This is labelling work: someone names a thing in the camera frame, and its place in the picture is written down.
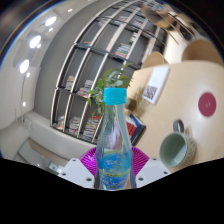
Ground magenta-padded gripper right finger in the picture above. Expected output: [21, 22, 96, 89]
[130, 146, 171, 189]

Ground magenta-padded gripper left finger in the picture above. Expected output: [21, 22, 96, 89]
[58, 146, 98, 190]

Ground clear bottle with cyan cap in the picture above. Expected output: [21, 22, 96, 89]
[94, 87, 133, 191]

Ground green patterned ceramic mug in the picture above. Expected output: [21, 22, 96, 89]
[158, 119, 198, 169]

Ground dark blue book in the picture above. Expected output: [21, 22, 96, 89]
[126, 113, 147, 147]

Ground grey shelf unit with books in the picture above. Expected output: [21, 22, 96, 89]
[49, 0, 188, 144]

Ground red book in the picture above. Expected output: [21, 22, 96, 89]
[125, 119, 140, 138]

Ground flat round red coaster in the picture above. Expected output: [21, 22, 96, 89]
[197, 92, 218, 118]

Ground white magazine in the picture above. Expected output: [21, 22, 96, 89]
[141, 65, 170, 105]

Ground green potted table plant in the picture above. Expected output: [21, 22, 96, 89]
[87, 62, 138, 117]

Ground wooden chair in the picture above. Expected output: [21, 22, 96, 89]
[141, 50, 168, 70]
[180, 39, 224, 67]
[146, 8, 194, 46]

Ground round ceiling lights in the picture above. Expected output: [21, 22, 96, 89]
[18, 8, 74, 109]

